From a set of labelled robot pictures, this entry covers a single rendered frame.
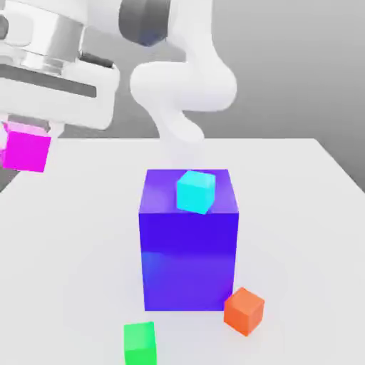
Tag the small cyan cube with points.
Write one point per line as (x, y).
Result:
(195, 192)

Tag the small magenta cube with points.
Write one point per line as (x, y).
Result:
(25, 152)

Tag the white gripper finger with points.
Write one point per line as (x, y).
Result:
(56, 129)

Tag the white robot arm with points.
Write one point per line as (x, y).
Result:
(182, 85)

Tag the large blue box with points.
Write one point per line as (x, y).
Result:
(188, 256)

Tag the small orange cube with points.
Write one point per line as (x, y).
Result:
(243, 312)

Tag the small green cube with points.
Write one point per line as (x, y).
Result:
(139, 343)

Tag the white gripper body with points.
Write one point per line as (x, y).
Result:
(57, 105)

